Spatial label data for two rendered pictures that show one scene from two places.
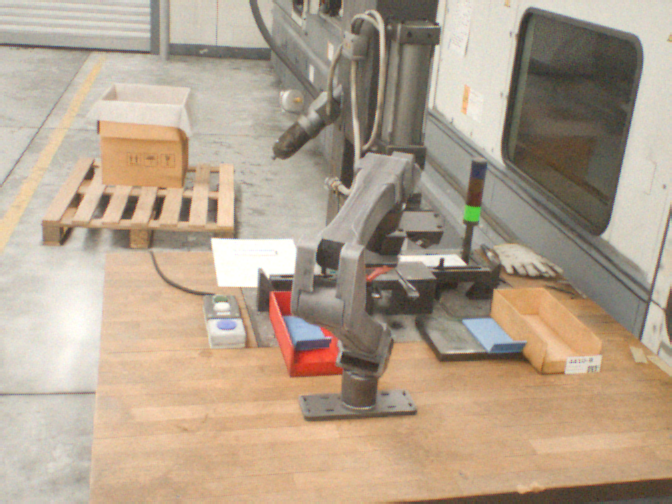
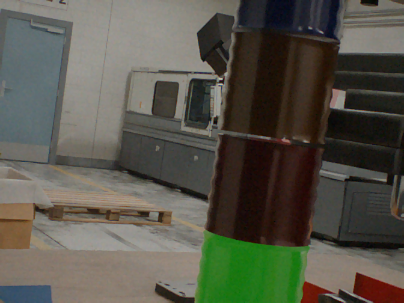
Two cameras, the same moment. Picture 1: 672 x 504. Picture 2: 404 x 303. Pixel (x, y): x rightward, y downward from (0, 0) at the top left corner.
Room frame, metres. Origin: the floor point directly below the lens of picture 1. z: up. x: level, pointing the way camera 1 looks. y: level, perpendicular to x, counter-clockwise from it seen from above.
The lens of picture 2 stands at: (2.12, -0.42, 1.13)
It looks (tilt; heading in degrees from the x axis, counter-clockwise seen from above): 3 degrees down; 162
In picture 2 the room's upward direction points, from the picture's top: 8 degrees clockwise
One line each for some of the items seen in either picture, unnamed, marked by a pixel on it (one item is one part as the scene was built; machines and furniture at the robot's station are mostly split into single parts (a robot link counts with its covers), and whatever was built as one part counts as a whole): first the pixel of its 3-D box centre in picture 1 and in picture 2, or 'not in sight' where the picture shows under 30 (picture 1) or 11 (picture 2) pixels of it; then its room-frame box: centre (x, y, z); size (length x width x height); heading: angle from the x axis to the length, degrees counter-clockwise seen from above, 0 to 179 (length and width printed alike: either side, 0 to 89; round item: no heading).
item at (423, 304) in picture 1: (383, 290); not in sight; (1.67, -0.11, 0.94); 0.20 x 0.10 x 0.07; 105
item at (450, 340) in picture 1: (466, 337); not in sight; (1.53, -0.28, 0.91); 0.17 x 0.16 x 0.02; 105
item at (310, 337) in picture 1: (304, 327); not in sight; (1.49, 0.05, 0.92); 0.15 x 0.07 x 0.03; 19
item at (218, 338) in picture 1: (226, 339); not in sight; (1.45, 0.20, 0.90); 0.07 x 0.07 x 0.06; 15
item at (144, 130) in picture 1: (147, 134); not in sight; (4.96, 1.22, 0.40); 0.67 x 0.60 x 0.50; 7
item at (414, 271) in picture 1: (385, 272); not in sight; (1.67, -0.11, 0.98); 0.20 x 0.10 x 0.01; 105
